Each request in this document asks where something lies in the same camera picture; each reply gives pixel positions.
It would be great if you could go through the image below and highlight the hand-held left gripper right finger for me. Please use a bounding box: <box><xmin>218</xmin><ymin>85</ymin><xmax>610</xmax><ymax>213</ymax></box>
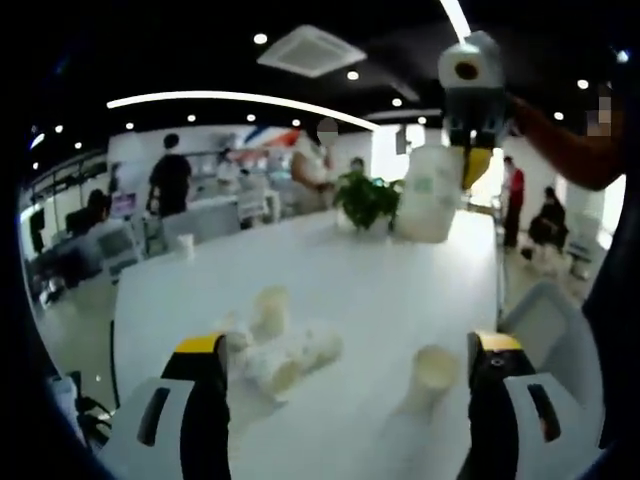
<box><xmin>455</xmin><ymin>329</ymin><xmax>609</xmax><ymax>480</ymax></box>

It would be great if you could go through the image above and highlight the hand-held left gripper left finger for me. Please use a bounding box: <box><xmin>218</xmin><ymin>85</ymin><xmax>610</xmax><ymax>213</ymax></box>
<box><xmin>97</xmin><ymin>332</ymin><xmax>232</xmax><ymax>480</ymax></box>

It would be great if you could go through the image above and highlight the pile of white cups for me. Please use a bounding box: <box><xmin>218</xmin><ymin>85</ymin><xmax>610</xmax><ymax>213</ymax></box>
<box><xmin>219</xmin><ymin>284</ymin><xmax>346</xmax><ymax>404</ymax></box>

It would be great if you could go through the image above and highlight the curved ceiling light strip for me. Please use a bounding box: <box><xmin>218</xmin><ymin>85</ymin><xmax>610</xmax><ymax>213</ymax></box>
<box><xmin>106</xmin><ymin>89</ymin><xmax>379</xmax><ymax>132</ymax></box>
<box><xmin>438</xmin><ymin>0</ymin><xmax>474</xmax><ymax>40</ymax></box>

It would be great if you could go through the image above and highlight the white plastic chair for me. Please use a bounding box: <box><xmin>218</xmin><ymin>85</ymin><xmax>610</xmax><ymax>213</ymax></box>
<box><xmin>499</xmin><ymin>279</ymin><xmax>607</xmax><ymax>451</ymax></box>

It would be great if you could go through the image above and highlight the green potted plant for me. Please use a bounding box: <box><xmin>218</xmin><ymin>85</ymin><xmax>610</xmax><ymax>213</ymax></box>
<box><xmin>332</xmin><ymin>170</ymin><xmax>406</xmax><ymax>234</ymax></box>

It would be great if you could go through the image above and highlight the black tripod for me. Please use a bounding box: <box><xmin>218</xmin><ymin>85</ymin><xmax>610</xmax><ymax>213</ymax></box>
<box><xmin>69</xmin><ymin>369</ymin><xmax>119</xmax><ymax>446</ymax></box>

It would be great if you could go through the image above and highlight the person's black shirt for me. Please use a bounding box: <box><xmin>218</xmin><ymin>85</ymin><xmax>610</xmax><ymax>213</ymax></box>
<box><xmin>582</xmin><ymin>169</ymin><xmax>640</xmax><ymax>451</ymax></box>

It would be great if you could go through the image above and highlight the white table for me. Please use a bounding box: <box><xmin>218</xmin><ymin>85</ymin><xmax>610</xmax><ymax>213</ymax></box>
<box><xmin>107</xmin><ymin>207</ymin><xmax>504</xmax><ymax>480</ymax></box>

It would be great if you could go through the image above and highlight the ceiling air conditioner vent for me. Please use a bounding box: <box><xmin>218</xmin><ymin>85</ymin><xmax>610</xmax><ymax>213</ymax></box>
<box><xmin>256</xmin><ymin>24</ymin><xmax>369</xmax><ymax>79</ymax></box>

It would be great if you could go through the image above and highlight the grey low partition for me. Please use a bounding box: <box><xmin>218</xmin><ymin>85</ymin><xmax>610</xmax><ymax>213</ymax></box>
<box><xmin>159</xmin><ymin>194</ymin><xmax>241</xmax><ymax>246</ymax></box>

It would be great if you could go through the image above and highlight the white office chair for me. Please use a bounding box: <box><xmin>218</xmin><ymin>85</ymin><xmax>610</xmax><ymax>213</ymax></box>
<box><xmin>97</xmin><ymin>222</ymin><xmax>144</xmax><ymax>276</ymax></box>

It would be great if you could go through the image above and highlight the white slatted chair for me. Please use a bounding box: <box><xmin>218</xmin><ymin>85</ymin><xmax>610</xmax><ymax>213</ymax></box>
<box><xmin>237</xmin><ymin>187</ymin><xmax>274</xmax><ymax>226</ymax></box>

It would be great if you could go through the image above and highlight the group of ceiling spotlights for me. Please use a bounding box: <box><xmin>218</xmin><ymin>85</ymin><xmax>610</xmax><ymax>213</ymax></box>
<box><xmin>29</xmin><ymin>32</ymin><xmax>629</xmax><ymax>174</ymax></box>

